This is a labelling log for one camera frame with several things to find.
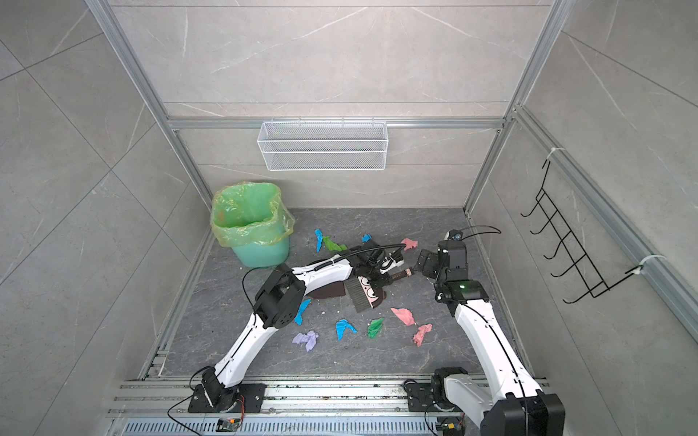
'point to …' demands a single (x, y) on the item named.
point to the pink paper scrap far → (409, 243)
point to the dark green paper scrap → (374, 327)
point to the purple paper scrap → (310, 339)
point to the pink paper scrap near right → (418, 337)
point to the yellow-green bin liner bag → (250, 213)
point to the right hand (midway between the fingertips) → (435, 255)
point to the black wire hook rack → (582, 264)
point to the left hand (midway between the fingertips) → (390, 275)
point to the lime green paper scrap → (333, 246)
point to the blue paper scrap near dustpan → (298, 319)
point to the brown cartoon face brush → (366, 294)
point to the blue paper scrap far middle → (366, 238)
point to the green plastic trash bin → (266, 255)
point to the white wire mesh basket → (324, 145)
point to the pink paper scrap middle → (405, 315)
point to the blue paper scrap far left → (319, 239)
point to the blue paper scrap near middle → (341, 326)
